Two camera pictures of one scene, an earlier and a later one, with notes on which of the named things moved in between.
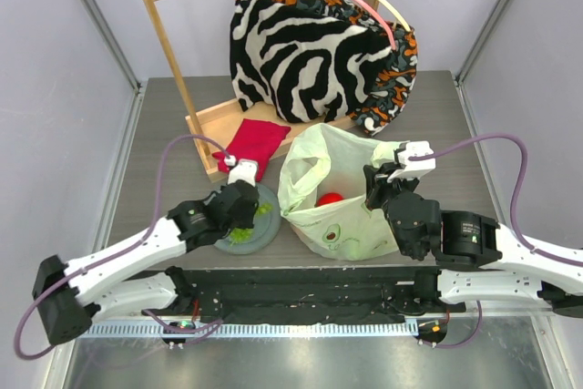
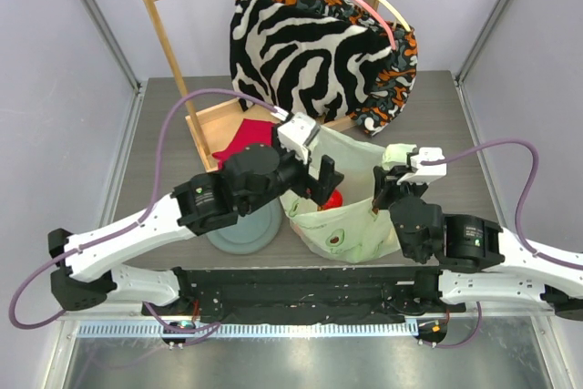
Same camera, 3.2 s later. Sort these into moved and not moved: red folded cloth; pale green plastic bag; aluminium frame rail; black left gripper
Moved: black left gripper
Not moved: aluminium frame rail; pale green plastic bag; red folded cloth
